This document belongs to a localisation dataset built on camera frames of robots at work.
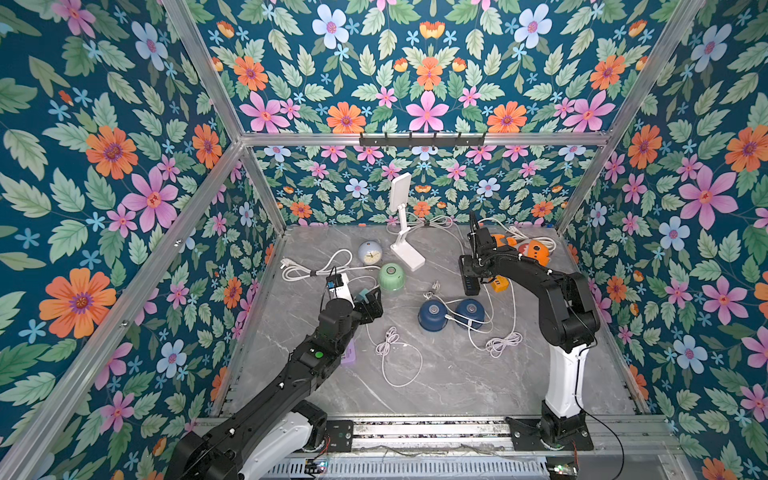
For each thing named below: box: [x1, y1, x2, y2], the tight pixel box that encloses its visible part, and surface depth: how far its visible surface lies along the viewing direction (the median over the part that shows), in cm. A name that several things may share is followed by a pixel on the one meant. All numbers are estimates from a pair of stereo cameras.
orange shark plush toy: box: [491, 234, 551, 267], surface depth 104 cm
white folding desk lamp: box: [389, 172, 425, 272], surface depth 101 cm
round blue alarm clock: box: [358, 240, 383, 265], surface depth 106 cm
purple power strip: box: [341, 339, 356, 365], surface depth 87 cm
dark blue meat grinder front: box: [454, 298, 485, 330], surface depth 86 cm
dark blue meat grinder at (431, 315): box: [418, 299, 448, 332], surface depth 87 cm
